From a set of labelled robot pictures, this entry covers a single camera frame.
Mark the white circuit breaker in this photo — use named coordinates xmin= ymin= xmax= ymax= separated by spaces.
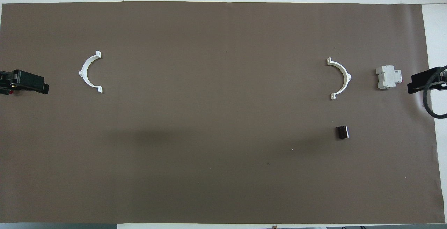
xmin=376 ymin=65 xmax=403 ymax=90

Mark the dark brown small cylinder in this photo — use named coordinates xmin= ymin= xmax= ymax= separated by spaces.
xmin=335 ymin=126 xmax=350 ymax=140

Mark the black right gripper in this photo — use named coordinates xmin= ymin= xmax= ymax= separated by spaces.
xmin=407 ymin=66 xmax=447 ymax=94

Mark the white half pipe clamp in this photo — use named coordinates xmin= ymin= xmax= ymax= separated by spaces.
xmin=79 ymin=51 xmax=103 ymax=93
xmin=327 ymin=58 xmax=352 ymax=100

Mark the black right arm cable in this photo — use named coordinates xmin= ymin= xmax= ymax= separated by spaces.
xmin=422 ymin=67 xmax=447 ymax=119

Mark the brown table mat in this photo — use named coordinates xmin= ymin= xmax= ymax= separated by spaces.
xmin=0 ymin=1 xmax=446 ymax=224

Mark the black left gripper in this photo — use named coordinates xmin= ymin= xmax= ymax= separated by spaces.
xmin=0 ymin=69 xmax=49 ymax=95

